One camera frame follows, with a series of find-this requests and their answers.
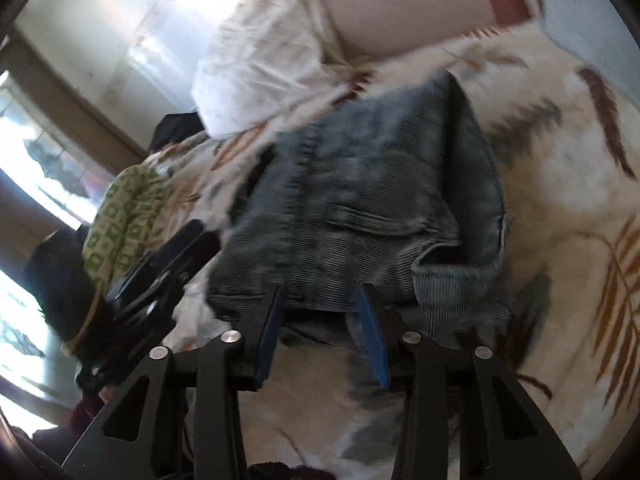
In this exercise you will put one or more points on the pink padded bolster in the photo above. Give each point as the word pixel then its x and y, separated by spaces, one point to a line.
pixel 410 0

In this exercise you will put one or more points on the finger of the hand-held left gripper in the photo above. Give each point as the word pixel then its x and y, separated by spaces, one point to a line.
pixel 150 290
pixel 190 250

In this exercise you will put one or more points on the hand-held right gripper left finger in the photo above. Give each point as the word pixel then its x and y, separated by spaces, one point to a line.
pixel 267 340

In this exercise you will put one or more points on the leaf print bedspread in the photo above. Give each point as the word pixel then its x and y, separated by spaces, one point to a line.
pixel 560 200

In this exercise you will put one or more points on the glass window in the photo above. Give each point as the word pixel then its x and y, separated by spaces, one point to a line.
pixel 45 165

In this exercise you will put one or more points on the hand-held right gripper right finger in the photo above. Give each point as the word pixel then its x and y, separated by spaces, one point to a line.
pixel 372 340

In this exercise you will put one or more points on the light blue quilted blanket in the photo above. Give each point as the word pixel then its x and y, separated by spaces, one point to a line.
pixel 595 15

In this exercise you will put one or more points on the brown door frame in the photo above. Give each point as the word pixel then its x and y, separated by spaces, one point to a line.
pixel 75 105

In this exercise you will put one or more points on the white patterned pillow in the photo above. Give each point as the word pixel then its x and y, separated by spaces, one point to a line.
pixel 260 60

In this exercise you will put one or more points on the dark cloth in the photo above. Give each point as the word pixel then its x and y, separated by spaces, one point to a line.
pixel 175 130

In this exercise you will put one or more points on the green patterned cloth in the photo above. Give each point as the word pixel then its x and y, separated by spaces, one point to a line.
pixel 125 220

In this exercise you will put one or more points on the blue acid-wash denim pants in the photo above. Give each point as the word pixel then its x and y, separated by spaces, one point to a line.
pixel 350 195

